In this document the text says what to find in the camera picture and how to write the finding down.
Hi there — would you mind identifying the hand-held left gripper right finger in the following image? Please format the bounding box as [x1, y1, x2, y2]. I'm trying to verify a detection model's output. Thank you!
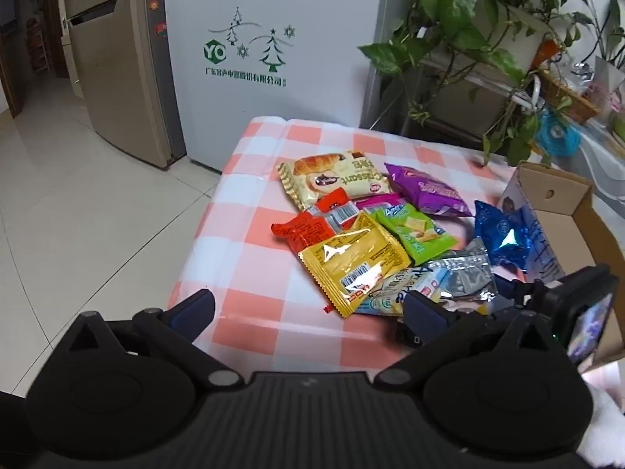
[373, 291, 557, 392]

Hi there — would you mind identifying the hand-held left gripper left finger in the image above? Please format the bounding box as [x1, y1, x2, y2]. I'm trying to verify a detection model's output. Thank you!
[68, 289, 245, 392]

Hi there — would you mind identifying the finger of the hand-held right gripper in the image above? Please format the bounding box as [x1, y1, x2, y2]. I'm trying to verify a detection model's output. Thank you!
[492, 277, 535, 304]

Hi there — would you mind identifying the light blue cracker packet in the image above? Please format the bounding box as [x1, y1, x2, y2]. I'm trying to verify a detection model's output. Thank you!
[354, 264, 450, 318]

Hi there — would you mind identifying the silver foil snack packet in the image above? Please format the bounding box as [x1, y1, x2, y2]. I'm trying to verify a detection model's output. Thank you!
[430, 237, 498, 316]

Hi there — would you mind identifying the dark blue snack packet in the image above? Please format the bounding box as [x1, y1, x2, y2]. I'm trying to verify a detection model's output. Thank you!
[473, 200, 538, 272]

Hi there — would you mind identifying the green cracker packet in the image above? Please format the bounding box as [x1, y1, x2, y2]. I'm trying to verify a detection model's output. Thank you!
[373, 204, 459, 265]

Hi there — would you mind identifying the yellow snack packet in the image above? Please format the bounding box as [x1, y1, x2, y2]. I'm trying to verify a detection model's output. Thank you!
[297, 212, 412, 318]

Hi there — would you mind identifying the cardboard box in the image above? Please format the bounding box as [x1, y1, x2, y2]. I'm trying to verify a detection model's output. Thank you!
[495, 161, 625, 377]

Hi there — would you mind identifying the magenta snack packet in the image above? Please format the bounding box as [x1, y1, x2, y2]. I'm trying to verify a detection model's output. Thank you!
[355, 194, 406, 214]

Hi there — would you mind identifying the purple snack packet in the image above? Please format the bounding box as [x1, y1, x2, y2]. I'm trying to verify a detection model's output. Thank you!
[384, 162, 474, 218]

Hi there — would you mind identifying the red snack packet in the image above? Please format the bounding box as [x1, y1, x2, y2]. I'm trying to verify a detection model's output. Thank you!
[271, 188, 364, 258]

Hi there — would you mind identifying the cream croissant packet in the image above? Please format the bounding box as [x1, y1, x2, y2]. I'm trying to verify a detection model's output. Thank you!
[277, 150, 391, 211]

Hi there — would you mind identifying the person's right forearm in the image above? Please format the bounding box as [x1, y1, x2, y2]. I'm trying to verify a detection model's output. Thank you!
[579, 362, 625, 469]

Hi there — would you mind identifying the grey printed tablecloth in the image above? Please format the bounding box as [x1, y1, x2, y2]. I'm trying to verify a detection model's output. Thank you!
[534, 107, 625, 206]

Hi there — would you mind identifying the orange white checkered tablecloth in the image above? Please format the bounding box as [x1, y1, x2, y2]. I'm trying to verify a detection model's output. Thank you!
[166, 116, 518, 377]

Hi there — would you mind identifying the green striped plant pot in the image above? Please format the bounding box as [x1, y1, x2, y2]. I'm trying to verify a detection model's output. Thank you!
[608, 102, 625, 140]

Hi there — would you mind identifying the wicker basket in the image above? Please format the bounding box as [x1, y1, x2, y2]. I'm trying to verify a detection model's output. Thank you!
[539, 71, 604, 125]

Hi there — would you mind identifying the white metal plant stand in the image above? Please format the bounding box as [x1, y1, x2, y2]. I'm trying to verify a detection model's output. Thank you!
[420, 54, 546, 114]

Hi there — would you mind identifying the white chest freezer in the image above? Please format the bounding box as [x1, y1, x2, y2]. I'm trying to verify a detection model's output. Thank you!
[163, 0, 391, 174]

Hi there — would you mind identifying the white angular vase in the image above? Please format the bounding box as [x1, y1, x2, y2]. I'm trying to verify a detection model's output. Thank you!
[593, 56, 625, 104]

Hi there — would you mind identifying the white ribbed plant pot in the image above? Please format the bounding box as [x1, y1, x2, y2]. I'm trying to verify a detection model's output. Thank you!
[469, 0, 555, 75]

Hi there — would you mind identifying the green pothos plant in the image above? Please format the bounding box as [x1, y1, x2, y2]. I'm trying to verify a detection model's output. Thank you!
[359, 0, 594, 167]

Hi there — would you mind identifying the peace lily plant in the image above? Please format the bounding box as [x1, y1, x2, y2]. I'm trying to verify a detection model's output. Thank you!
[571, 0, 625, 72]

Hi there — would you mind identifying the brown wooden door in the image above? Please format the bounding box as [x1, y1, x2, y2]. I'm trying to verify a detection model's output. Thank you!
[0, 0, 25, 119]

